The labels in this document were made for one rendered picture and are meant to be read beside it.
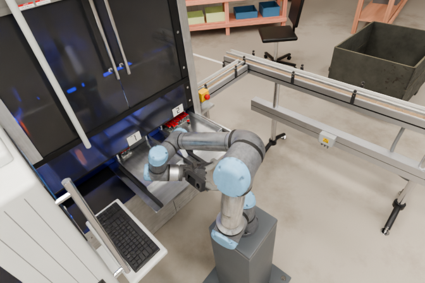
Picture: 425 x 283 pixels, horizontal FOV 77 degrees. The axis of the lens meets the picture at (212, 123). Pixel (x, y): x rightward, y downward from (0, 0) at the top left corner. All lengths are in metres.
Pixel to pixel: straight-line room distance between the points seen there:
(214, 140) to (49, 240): 0.59
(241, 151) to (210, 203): 1.65
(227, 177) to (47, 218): 0.50
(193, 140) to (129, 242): 0.63
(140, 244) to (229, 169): 0.76
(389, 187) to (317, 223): 0.77
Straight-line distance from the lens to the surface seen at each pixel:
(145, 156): 1.69
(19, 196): 0.81
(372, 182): 2.82
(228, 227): 1.12
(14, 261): 0.94
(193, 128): 1.80
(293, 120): 2.43
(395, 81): 3.21
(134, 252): 1.41
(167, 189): 1.49
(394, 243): 2.53
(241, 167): 0.81
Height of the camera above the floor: 2.03
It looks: 39 degrees down
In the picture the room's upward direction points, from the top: 6 degrees counter-clockwise
